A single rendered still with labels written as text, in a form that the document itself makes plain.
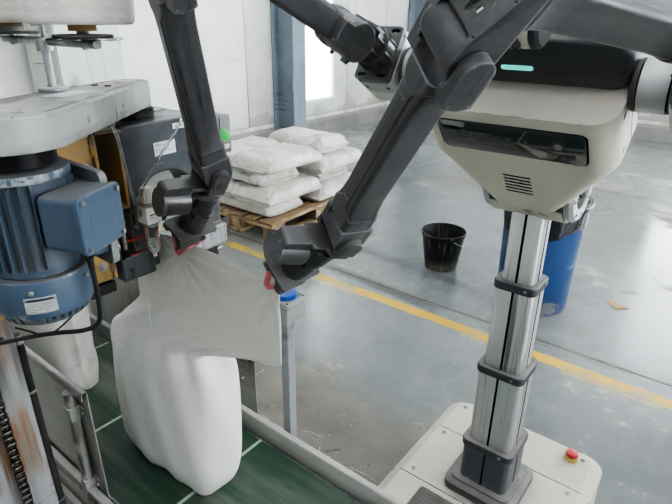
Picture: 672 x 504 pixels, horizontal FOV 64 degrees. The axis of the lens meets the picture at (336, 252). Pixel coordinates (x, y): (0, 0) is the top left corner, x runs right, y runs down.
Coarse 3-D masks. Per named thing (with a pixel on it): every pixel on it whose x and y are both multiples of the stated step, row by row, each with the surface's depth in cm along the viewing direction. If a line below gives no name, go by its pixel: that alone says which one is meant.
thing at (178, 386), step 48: (144, 288) 136; (192, 288) 122; (240, 288) 111; (144, 336) 132; (192, 336) 126; (240, 336) 117; (144, 384) 135; (192, 384) 127; (144, 432) 146; (192, 432) 131; (240, 432) 141; (192, 480) 139
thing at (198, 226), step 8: (176, 216) 114; (184, 216) 111; (192, 216) 110; (168, 224) 112; (176, 224) 113; (184, 224) 112; (192, 224) 111; (200, 224) 112; (208, 224) 117; (176, 232) 112; (184, 232) 113; (192, 232) 113; (200, 232) 114; (208, 232) 116; (176, 240) 111; (184, 240) 111
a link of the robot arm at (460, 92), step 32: (416, 32) 60; (416, 64) 60; (480, 64) 53; (416, 96) 61; (448, 96) 57; (384, 128) 68; (416, 128) 65; (384, 160) 70; (352, 192) 78; (384, 192) 77; (352, 224) 82
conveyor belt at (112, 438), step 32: (96, 352) 202; (96, 384) 184; (96, 416) 170; (128, 448) 157; (256, 448) 158; (128, 480) 146; (160, 480) 146; (256, 480) 147; (288, 480) 147; (320, 480) 147
